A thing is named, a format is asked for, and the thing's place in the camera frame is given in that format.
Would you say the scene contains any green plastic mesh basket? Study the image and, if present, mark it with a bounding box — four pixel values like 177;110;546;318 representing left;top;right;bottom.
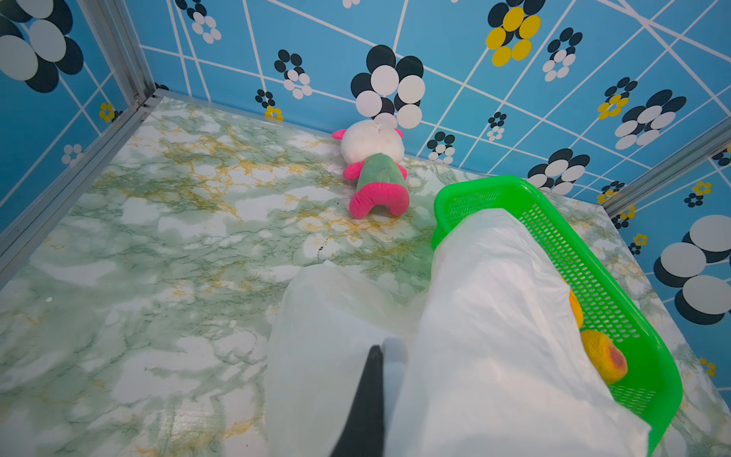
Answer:
432;176;683;451

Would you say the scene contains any aluminium frame post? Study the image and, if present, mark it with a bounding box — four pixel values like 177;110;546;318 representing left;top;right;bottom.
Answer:
603;119;730;215
1;1;154;283

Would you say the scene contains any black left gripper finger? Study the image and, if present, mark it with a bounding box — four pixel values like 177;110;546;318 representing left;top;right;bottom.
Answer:
331;346;386;457

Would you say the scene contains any pink white plush toy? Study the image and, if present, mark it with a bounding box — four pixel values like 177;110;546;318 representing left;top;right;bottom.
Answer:
331;119;410;219

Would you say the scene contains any yellow red peach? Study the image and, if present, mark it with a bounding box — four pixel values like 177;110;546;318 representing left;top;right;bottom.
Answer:
581;329;628;385

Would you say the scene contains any aluminium frame post left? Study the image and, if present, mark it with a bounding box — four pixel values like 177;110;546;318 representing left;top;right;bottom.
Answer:
1;1;154;283

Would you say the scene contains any white plastic bag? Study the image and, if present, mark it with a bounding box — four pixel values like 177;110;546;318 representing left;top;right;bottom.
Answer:
265;209;650;456

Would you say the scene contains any aluminium frame post right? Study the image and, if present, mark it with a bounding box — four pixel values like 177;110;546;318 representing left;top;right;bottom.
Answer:
603;119;730;215

